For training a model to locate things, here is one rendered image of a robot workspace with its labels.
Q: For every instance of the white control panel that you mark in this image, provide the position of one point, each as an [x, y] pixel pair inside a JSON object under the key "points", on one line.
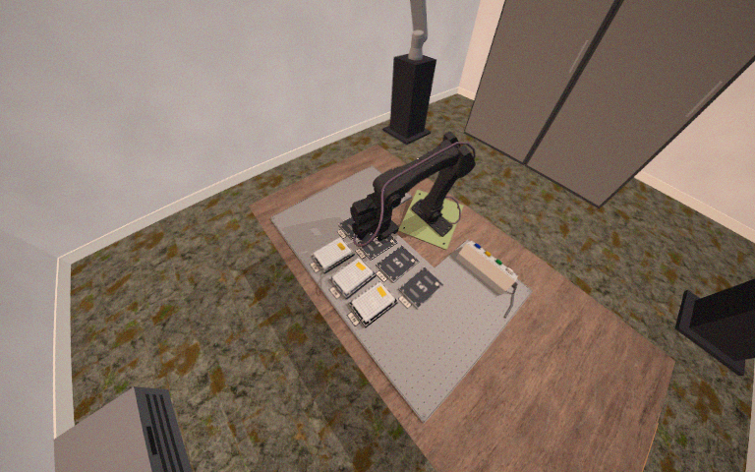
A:
{"points": [[492, 271]]}

